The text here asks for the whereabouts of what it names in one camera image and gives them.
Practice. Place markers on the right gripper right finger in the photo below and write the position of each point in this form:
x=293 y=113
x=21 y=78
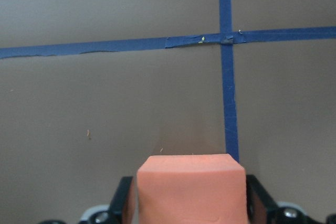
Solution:
x=262 y=209

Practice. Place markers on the orange foam cube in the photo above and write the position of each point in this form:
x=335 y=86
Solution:
x=192 y=189

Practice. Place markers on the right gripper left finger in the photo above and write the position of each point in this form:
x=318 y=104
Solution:
x=121 y=208

